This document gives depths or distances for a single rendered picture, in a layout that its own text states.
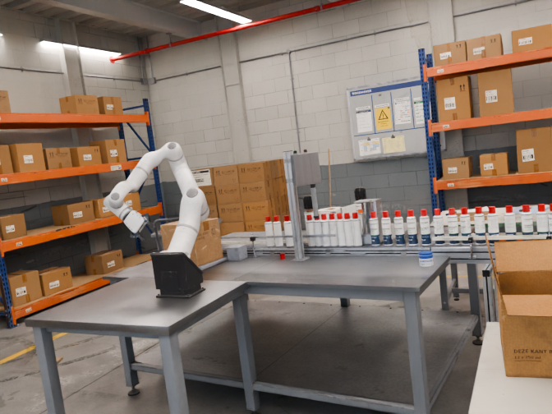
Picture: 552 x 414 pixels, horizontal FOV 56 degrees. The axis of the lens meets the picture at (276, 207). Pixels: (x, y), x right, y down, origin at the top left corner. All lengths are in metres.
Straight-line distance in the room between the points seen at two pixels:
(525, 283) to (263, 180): 5.07
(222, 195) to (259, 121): 1.81
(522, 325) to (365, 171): 6.14
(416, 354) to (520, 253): 0.86
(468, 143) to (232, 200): 3.21
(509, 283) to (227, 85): 7.05
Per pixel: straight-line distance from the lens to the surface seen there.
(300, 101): 7.97
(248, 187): 6.73
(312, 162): 3.14
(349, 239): 3.18
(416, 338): 2.55
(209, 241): 3.38
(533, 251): 1.94
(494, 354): 1.86
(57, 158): 6.79
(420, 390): 2.65
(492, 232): 2.94
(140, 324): 2.40
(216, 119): 8.65
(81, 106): 7.16
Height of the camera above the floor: 1.51
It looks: 6 degrees down
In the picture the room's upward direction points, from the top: 7 degrees counter-clockwise
